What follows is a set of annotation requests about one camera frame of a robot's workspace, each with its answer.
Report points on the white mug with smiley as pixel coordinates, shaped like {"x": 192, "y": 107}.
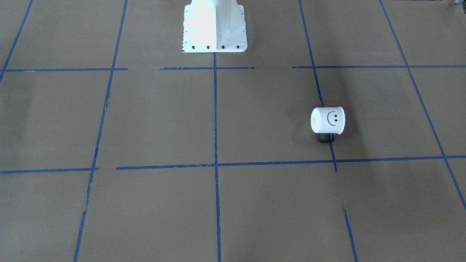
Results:
{"x": 327, "y": 122}

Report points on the white camera mast pillar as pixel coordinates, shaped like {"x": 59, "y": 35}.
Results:
{"x": 211, "y": 26}

